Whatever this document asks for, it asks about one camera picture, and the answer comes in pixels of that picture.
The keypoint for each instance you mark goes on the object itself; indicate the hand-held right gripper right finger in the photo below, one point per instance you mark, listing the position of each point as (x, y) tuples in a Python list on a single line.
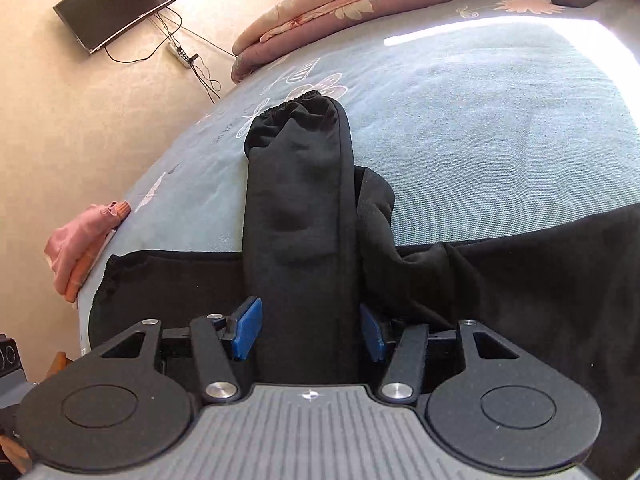
[(372, 332)]

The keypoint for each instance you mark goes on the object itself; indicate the wall television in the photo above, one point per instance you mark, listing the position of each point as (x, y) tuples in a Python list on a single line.
[(120, 5)]

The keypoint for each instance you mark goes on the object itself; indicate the pink clothing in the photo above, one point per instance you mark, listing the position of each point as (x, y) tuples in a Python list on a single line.
[(75, 250)]

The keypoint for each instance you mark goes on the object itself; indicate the black pants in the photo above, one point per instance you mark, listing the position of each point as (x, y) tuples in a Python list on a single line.
[(300, 235)]

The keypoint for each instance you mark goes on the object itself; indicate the grey device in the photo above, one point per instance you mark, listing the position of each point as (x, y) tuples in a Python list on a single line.
[(10, 360)]

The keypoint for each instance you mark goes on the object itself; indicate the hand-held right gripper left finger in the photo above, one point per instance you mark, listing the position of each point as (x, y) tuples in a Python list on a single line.
[(247, 327)]

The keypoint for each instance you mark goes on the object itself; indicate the pink floral quilt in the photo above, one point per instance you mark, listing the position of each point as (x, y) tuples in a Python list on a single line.
[(350, 5)]

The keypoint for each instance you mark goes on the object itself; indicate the blue floral bed sheet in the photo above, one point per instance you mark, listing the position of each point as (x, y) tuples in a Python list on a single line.
[(475, 135)]

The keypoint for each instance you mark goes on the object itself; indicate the white power strip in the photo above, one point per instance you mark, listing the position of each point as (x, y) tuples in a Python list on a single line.
[(180, 55)]

